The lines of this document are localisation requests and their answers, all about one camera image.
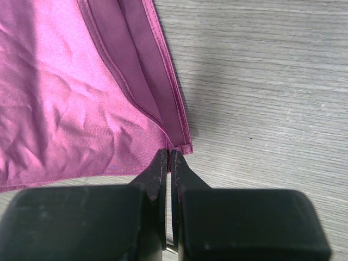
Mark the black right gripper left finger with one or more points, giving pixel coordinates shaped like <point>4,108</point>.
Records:
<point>91,222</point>

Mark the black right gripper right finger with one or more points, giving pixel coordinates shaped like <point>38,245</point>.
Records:
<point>241,224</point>

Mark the magenta cloth napkin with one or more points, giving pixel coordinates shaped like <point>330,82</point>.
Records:
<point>88,88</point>

